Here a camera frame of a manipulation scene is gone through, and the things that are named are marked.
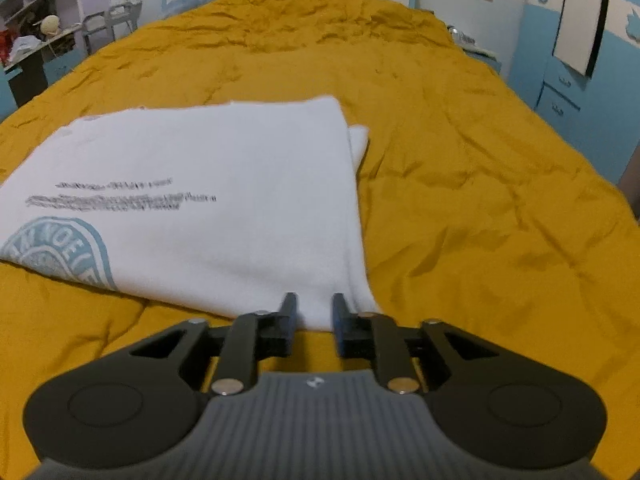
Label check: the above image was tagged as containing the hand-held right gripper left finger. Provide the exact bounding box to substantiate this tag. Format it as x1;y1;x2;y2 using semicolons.
129;292;299;396

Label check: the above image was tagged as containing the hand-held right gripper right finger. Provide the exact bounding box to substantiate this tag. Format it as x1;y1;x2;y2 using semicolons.
332;292;502;396

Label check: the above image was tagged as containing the white printed sweatshirt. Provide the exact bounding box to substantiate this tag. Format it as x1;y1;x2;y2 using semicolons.
0;94;384;334

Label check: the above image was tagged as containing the mustard yellow quilted blanket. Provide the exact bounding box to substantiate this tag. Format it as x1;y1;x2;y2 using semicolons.
0;0;640;467

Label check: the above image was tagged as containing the blue nightstand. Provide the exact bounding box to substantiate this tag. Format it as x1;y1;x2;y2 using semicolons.
447;25;503;78

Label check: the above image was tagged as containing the blue and white wardrobe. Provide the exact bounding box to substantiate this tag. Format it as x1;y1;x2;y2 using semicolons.
505;0;640;187

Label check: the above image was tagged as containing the grey rolling cart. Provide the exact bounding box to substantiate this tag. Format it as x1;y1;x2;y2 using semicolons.
82;2;139;56

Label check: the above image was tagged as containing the cluttered white and blue desk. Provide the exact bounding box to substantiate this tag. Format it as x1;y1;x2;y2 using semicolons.
0;22;87;109

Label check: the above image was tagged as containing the white plastic bag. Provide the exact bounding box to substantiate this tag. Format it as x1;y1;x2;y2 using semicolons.
10;35;42;59

